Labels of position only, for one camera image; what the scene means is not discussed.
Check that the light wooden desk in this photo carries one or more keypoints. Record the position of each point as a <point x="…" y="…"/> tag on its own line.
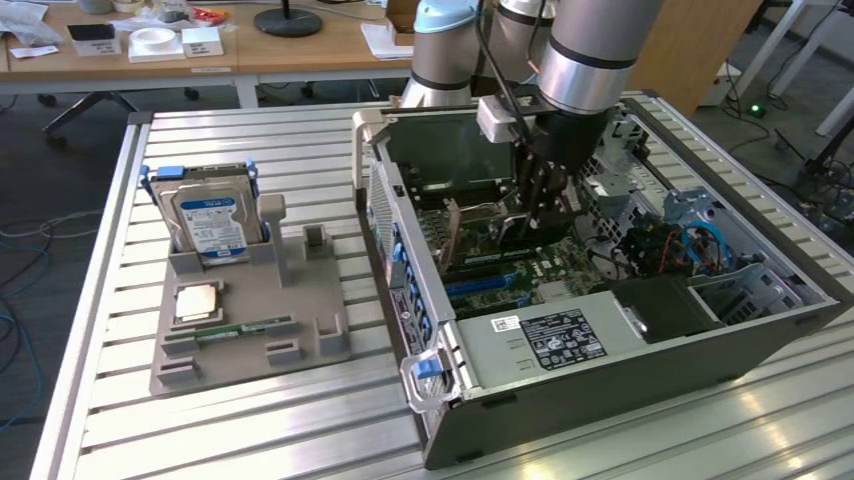
<point x="101" y="67"/>
<point x="301" y="55"/>

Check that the blue expansion slot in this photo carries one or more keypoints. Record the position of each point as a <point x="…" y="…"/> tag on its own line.
<point x="481" y="285"/>

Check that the silver perforated disk bay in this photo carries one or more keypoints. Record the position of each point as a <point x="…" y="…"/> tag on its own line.
<point x="628" y="190"/>

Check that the white device with red dot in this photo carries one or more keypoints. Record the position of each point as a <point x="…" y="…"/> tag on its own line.
<point x="726" y="85"/>

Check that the small red object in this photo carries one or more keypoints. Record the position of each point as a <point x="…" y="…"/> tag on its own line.
<point x="206" y="16"/>

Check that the black device with green light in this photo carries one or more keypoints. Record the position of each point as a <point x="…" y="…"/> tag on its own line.
<point x="756" y="108"/>

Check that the blue case latch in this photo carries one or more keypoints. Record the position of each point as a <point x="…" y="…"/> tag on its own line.
<point x="428" y="370"/>

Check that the grey parts rack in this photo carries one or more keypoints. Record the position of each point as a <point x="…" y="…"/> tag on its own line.
<point x="267" y="300"/>

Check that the white square tray box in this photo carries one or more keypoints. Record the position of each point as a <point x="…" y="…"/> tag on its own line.
<point x="157" y="54"/>

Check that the silver CPU chip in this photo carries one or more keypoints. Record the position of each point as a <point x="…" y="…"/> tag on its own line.
<point x="195" y="302"/>

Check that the grey cup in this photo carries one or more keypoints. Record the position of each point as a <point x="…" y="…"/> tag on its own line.
<point x="97" y="6"/>

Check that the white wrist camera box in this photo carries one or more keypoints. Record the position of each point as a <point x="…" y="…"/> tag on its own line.
<point x="497" y="120"/>

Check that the small white labelled box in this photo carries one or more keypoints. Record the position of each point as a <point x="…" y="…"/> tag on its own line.
<point x="201" y="45"/>

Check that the black round lamp base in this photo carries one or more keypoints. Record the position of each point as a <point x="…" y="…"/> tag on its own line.
<point x="287" y="22"/>

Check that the crumpled clear plastic bag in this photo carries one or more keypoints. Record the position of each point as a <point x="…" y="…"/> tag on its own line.
<point x="27" y="22"/>

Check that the white table frame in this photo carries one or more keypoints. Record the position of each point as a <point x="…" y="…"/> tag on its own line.
<point x="765" y="50"/>

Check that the Nvidia graphics card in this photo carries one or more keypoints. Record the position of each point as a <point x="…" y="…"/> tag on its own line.
<point x="508" y="235"/>

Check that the green loose RAM stick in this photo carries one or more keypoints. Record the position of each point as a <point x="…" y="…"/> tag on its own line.
<point x="227" y="331"/>

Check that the black desk foot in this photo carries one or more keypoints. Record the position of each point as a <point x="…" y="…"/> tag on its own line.
<point x="74" y="112"/>

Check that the wooden cabinet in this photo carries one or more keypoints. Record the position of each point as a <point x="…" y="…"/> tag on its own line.
<point x="701" y="50"/>

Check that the open dark PC case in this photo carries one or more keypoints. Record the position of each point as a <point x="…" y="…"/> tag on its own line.
<point x="601" y="400"/>

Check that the white paper stack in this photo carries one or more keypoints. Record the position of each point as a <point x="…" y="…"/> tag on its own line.
<point x="387" y="42"/>

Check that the black topped white box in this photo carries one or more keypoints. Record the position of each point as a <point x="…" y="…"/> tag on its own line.
<point x="94" y="37"/>

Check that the brown cardboard box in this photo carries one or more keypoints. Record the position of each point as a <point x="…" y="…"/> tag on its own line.
<point x="401" y="15"/>

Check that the red and white card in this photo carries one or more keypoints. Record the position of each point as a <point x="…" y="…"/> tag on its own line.
<point x="34" y="51"/>

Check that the hard disk with blue rails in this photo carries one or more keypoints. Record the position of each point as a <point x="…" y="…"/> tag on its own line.
<point x="207" y="220"/>

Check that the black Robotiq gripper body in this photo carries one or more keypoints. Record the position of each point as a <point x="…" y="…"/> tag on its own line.
<point x="564" y="140"/>

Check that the grey power supply unit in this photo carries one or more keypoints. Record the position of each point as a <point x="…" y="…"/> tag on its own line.
<point x="494" y="365"/>

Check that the white tape roll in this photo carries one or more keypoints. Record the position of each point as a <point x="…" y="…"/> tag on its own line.
<point x="153" y="36"/>

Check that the silver metal drive bracket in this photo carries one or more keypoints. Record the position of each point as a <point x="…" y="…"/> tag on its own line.
<point x="754" y="285"/>

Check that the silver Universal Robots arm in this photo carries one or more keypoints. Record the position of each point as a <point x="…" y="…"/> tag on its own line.
<point x="588" y="60"/>

